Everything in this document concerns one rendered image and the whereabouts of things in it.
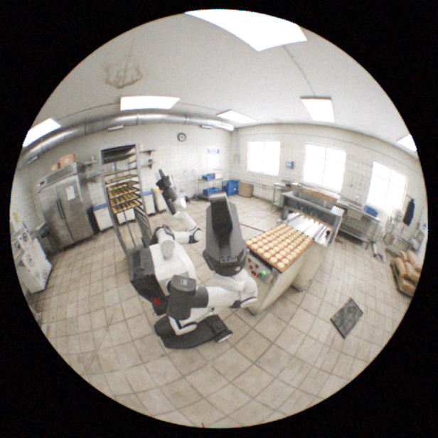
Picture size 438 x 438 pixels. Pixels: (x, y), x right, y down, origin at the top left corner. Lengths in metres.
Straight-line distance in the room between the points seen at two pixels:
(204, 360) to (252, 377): 0.50
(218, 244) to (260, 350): 1.46
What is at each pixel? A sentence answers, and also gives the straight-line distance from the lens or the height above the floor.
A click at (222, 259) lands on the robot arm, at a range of 0.18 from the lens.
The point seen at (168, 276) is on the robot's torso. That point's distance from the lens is 0.56.
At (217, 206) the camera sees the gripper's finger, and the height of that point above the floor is 1.45.
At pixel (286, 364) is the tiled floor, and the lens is 1.65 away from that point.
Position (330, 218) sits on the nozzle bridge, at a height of 1.09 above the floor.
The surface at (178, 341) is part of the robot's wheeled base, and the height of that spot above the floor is 0.17.
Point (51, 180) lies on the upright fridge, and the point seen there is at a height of 1.87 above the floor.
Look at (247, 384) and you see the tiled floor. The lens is 1.55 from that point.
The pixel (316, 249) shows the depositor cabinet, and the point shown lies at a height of 0.75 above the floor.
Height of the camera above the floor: 1.51
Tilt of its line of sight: 26 degrees down
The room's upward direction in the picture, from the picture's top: straight up
